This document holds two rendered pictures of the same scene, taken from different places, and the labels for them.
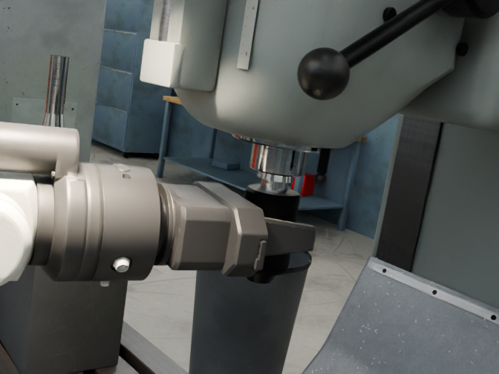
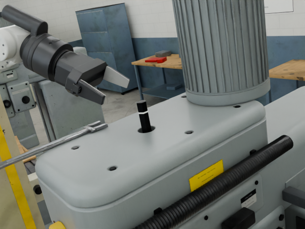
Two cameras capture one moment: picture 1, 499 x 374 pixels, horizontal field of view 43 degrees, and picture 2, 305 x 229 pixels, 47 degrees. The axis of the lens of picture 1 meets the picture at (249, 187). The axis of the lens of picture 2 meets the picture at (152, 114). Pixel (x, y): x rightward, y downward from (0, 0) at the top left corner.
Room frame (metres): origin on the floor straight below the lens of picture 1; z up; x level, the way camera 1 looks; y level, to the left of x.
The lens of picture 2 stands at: (-0.14, -0.13, 2.15)
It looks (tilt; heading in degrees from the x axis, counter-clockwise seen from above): 19 degrees down; 8
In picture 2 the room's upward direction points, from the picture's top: 11 degrees counter-clockwise
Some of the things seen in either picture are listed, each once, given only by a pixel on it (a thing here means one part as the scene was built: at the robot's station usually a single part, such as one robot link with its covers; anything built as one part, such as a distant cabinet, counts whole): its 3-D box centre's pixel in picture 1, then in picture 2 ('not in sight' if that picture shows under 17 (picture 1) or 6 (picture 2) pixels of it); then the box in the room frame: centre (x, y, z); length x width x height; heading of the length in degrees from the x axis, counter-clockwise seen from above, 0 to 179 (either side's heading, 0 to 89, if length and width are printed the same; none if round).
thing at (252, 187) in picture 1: (272, 195); not in sight; (0.53, -0.02, 1.26); 0.05 x 0.05 x 0.01
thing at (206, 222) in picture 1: (165, 227); not in sight; (0.49, 0.06, 1.23); 0.13 x 0.12 x 0.10; 27
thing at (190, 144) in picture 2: not in sight; (158, 160); (0.54, -0.03, 1.81); 0.47 x 0.26 x 0.16; 132
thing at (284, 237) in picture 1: (283, 239); not in sight; (0.50, -0.03, 1.23); 0.06 x 0.02 x 0.03; 117
